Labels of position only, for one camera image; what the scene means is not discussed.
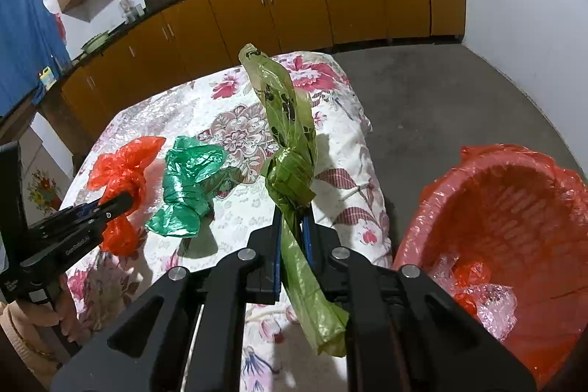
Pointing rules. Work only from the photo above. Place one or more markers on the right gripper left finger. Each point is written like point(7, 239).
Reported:
point(185, 332)

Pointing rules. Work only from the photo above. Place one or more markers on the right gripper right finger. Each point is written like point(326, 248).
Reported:
point(405, 333)

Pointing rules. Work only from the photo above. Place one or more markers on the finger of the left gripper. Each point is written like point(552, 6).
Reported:
point(72, 219)

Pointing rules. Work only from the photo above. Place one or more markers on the orange plastic bag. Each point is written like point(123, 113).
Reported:
point(468, 276)
point(123, 172)

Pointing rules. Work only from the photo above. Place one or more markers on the clear bubble wrap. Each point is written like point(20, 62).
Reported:
point(496, 303)

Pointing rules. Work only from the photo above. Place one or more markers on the light green plastic bag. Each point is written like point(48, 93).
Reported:
point(289, 173)

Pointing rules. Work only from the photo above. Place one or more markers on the red lined trash basket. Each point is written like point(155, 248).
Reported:
point(523, 216)

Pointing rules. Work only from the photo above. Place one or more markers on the orange lower kitchen cabinets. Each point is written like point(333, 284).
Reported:
point(188, 39)

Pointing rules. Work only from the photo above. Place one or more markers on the person's left hand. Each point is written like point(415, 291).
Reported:
point(28, 318)

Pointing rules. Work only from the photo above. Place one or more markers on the floral tablecloth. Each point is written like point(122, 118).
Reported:
point(223, 109)

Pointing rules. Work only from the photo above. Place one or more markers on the dark green plastic bag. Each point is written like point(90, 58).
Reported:
point(195, 173)

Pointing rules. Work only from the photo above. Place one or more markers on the yellow bottle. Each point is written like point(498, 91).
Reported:
point(47, 78)

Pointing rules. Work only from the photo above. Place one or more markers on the blue cloth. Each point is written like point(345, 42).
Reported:
point(30, 42)

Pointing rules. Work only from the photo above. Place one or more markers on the green pot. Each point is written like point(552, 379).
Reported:
point(95, 42)

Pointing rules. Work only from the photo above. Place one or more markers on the glass jar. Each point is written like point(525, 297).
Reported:
point(131, 10)

